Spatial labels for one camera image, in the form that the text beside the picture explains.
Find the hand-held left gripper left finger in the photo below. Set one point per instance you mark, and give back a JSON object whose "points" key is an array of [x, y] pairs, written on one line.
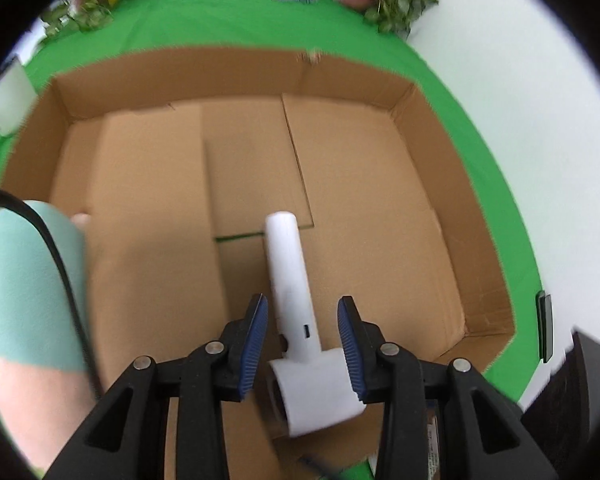
{"points": [[252, 355]]}

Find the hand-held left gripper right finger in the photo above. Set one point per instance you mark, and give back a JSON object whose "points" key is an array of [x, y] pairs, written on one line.
{"points": [[350, 355]]}

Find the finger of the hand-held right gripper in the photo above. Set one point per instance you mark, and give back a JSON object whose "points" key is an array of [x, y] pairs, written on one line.
{"points": [[545, 325]]}

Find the white hand-held fan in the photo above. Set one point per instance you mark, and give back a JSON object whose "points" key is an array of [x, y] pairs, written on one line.
{"points": [[287, 270]]}

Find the large cardboard box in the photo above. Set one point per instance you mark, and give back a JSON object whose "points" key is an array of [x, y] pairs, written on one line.
{"points": [[380, 185]]}

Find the pink teal green plush toy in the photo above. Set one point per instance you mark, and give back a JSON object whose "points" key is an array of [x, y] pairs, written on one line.
{"points": [[25, 285]]}

